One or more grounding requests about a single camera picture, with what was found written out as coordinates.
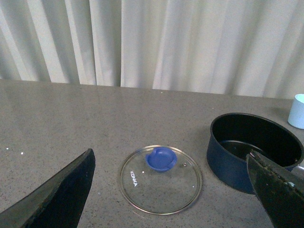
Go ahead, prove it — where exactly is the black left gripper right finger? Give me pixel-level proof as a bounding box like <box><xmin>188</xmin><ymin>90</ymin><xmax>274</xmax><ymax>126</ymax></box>
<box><xmin>246</xmin><ymin>151</ymin><xmax>304</xmax><ymax>228</ymax></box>

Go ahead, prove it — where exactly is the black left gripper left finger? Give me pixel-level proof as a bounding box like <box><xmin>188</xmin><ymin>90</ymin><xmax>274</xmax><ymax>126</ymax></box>
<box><xmin>0</xmin><ymin>149</ymin><xmax>95</xmax><ymax>228</ymax></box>

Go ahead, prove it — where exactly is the glass lid blue knob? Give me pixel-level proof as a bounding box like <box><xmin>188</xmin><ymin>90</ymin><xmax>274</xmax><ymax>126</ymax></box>
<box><xmin>118</xmin><ymin>145</ymin><xmax>202</xmax><ymax>215</ymax></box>

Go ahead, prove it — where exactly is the dark blue saucepan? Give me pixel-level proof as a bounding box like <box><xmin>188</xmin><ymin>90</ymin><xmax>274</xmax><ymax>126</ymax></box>
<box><xmin>207</xmin><ymin>113</ymin><xmax>304</xmax><ymax>194</ymax></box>

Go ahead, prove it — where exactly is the light blue cup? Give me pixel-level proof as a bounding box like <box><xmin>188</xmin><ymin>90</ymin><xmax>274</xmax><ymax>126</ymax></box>
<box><xmin>287</xmin><ymin>94</ymin><xmax>304</xmax><ymax>129</ymax></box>

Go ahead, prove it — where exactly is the white curtain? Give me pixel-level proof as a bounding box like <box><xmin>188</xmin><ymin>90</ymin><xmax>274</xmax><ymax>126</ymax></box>
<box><xmin>0</xmin><ymin>0</ymin><xmax>304</xmax><ymax>98</ymax></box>

